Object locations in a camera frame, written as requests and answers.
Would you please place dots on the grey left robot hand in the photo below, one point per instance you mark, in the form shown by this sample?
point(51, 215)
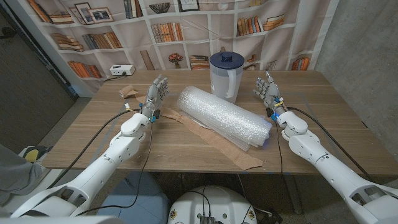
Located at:
point(154, 96)

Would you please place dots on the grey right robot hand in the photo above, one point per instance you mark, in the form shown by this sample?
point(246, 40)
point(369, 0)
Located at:
point(271, 93)

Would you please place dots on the translucent pitcher with navy lid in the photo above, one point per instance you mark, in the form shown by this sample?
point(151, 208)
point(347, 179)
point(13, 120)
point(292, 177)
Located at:
point(220, 79)

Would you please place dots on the tan adhesive wrap strip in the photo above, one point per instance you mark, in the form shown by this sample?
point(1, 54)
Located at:
point(224, 146)

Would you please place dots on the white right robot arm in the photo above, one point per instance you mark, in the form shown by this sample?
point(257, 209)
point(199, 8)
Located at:
point(317, 152)

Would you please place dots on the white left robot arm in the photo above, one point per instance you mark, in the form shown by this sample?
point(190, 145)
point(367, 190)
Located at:
point(112, 155)

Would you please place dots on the clear bubble wrap roll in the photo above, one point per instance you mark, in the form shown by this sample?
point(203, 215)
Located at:
point(224, 118)

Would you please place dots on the white power strip box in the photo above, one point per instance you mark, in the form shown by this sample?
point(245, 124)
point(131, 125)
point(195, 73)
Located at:
point(122, 69)

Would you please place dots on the printed bookshelf backdrop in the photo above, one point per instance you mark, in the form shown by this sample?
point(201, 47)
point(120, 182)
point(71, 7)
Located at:
point(199, 46)

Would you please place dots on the grey metal table leg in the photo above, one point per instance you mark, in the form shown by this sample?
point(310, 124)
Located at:
point(293, 193)

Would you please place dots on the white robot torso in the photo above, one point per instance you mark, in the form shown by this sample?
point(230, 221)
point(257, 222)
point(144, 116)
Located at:
point(214, 205)

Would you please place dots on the yellow and black pad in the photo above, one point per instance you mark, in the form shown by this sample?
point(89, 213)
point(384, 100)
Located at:
point(32, 154)

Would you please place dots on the person in grey clothing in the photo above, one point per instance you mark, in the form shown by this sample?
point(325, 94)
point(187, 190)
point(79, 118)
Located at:
point(17, 174)

